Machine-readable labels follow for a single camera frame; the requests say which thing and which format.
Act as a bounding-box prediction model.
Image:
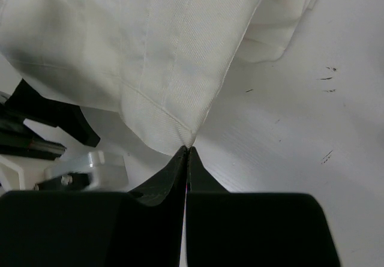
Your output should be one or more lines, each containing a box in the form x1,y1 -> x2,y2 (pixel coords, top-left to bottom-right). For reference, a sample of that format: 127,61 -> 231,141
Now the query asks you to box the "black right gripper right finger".
186,148 -> 341,266

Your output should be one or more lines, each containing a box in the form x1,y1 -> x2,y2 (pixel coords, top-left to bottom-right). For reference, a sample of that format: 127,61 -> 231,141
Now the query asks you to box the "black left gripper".
1,80 -> 100,161

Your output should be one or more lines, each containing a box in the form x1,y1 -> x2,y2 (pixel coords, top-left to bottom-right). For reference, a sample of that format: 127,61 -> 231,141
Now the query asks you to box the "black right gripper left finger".
1,147 -> 187,266

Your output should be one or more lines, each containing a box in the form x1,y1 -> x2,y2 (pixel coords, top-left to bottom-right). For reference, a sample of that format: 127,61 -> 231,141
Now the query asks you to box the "white skirt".
1,0 -> 316,155

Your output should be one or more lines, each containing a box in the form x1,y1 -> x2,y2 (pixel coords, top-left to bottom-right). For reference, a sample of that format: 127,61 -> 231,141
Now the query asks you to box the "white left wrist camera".
1,151 -> 128,191

